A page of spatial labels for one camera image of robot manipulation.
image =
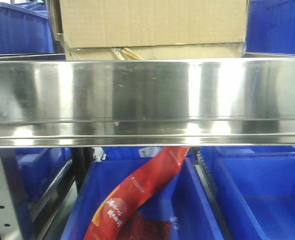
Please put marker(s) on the blue bin centre lower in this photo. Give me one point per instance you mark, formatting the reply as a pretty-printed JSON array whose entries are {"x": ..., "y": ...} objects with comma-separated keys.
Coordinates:
[{"x": 182, "y": 203}]

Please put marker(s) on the large plain cardboard box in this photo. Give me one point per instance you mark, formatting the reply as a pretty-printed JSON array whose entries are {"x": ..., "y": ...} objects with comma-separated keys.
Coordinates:
[{"x": 149, "y": 29}]

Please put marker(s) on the blue bin right lower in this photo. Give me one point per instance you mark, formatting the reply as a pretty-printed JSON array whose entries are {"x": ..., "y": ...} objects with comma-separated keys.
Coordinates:
[{"x": 254, "y": 187}]

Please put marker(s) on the red snack bag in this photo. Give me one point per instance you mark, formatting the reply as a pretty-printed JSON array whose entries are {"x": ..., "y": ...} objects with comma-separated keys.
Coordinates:
[{"x": 142, "y": 184}]

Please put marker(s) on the blue bin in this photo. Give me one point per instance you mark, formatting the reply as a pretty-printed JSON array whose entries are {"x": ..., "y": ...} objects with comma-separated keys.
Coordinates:
[
  {"x": 182, "y": 203},
  {"x": 271, "y": 27},
  {"x": 38, "y": 167},
  {"x": 254, "y": 187},
  {"x": 25, "y": 29}
]

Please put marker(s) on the steel shelf rack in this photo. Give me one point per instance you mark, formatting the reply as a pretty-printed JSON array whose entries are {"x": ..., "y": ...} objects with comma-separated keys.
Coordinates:
[{"x": 86, "y": 104}]

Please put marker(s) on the blue bin upper left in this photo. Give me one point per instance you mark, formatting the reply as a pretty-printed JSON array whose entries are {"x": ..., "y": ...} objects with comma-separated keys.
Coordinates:
[{"x": 25, "y": 29}]

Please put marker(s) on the blue bin upper right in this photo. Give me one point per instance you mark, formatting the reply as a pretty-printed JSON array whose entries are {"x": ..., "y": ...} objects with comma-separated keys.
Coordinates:
[{"x": 271, "y": 27}]

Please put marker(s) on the blue bin lower left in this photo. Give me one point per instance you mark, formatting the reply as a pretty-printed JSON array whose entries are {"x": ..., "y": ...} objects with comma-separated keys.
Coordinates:
[{"x": 38, "y": 167}]

